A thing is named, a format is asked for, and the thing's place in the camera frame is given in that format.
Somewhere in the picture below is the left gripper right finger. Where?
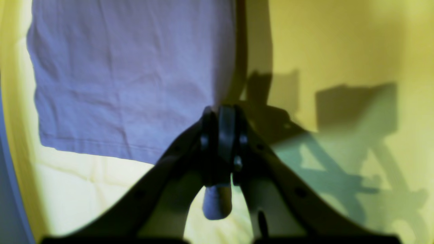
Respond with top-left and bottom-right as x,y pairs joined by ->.
218,105 -> 400,244

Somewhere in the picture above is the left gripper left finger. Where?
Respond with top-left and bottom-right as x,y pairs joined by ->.
42,107 -> 217,244

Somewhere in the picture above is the brown T-shirt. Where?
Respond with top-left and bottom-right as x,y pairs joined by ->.
26,0 -> 237,220

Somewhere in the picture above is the yellow table cloth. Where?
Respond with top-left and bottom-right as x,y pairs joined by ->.
1,0 -> 433,244

